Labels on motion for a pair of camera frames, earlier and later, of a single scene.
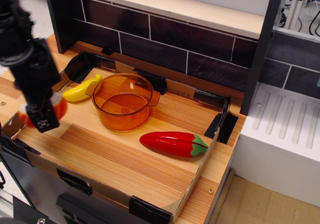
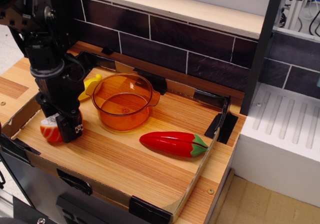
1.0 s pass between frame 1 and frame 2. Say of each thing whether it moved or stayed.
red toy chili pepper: stayed
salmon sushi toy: moved
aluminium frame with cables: stayed
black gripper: moved
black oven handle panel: stayed
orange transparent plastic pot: stayed
